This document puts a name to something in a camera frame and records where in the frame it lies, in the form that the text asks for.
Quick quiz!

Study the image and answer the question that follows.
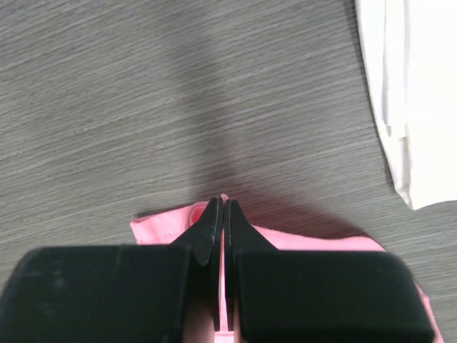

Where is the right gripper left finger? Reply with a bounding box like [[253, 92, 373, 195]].
[[1, 198, 224, 342]]

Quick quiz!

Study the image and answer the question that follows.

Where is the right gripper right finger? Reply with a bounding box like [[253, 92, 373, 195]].
[[224, 200, 436, 342]]

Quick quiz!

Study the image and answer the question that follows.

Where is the pink t shirt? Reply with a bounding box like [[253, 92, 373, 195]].
[[131, 196, 443, 342]]

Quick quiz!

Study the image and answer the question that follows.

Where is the folded white t shirt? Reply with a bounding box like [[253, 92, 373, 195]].
[[356, 1, 456, 210]]

